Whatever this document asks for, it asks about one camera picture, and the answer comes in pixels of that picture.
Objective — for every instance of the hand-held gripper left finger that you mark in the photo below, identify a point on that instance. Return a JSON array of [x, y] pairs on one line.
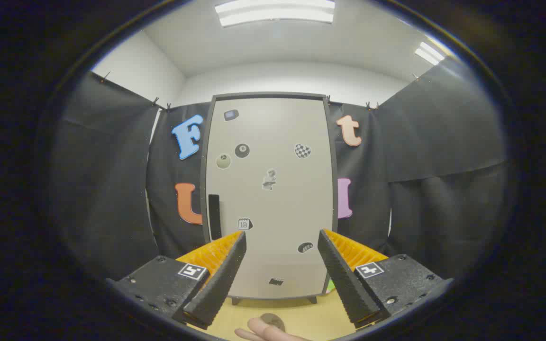
[[223, 279]]

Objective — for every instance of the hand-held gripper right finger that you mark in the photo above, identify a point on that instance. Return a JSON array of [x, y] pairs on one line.
[[344, 279]]

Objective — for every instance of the brown fuzzy slipper shoe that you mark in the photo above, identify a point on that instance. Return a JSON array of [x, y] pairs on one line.
[[275, 321]]

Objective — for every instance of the grey shoe cabinet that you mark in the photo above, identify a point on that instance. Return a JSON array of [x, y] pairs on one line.
[[268, 94]]

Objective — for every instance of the small green object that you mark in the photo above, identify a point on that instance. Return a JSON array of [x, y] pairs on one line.
[[331, 286]]

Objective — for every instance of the black backdrop cloth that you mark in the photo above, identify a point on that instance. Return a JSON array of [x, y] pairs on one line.
[[107, 166]]

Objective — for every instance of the small ceiling light panel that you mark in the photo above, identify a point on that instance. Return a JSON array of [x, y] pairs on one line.
[[429, 53]]

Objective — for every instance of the large ceiling light panel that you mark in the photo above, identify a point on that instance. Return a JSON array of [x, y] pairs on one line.
[[275, 12]]

